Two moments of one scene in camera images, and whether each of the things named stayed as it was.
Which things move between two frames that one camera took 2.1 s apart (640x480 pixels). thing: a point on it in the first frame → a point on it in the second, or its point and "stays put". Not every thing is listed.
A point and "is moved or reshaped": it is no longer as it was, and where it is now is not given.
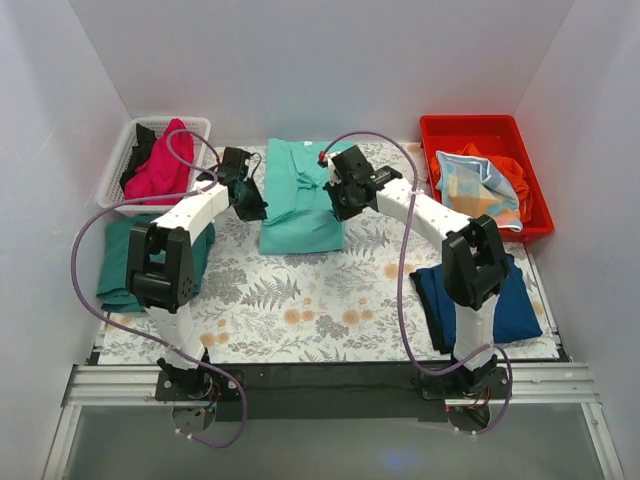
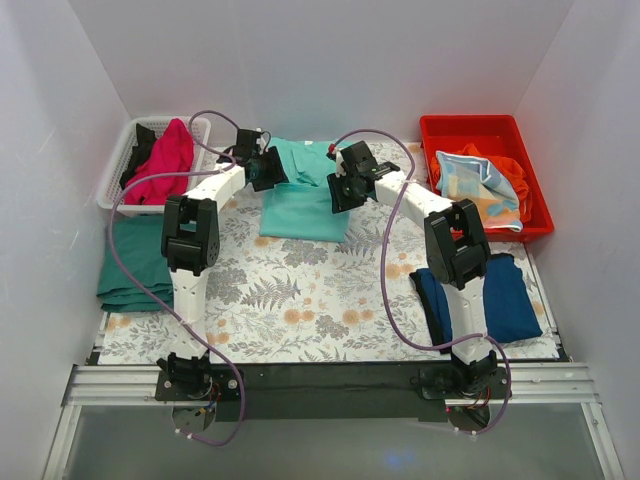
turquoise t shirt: [300, 213] is moved or reshaped
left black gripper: [250, 201] → [275, 167]
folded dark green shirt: [113, 291] stays put
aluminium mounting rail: [566, 385] stays put
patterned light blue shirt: [473, 187] stays put
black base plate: [267, 393] stays put
